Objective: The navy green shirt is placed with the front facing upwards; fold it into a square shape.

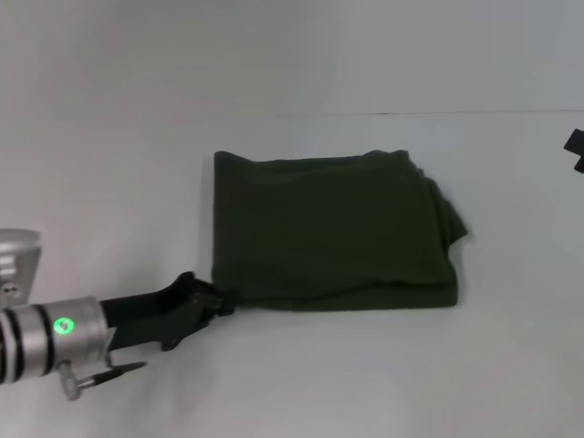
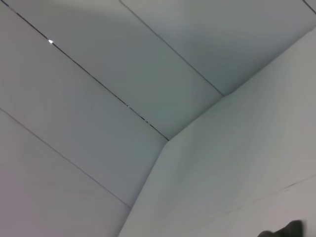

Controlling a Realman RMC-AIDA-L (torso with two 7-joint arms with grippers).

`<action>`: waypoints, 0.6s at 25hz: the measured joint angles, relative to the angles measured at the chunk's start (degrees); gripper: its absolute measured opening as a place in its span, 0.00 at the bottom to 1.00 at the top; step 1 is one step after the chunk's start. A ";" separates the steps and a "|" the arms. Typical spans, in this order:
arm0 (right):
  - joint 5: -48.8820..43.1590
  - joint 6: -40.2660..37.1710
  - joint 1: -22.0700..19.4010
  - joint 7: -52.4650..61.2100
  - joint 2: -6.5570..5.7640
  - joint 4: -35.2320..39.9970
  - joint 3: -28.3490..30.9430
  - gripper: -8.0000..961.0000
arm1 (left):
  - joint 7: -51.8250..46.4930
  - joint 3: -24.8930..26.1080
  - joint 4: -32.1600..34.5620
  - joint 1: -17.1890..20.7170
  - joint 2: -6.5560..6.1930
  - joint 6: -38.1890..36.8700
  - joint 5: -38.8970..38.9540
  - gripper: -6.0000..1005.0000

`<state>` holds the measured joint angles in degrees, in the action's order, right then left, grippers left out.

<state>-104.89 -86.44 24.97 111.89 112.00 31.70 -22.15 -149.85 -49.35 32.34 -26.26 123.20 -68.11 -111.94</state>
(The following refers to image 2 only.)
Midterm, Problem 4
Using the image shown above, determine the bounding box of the dark green FREE t-shirt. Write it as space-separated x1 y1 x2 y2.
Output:
257 220 305 237

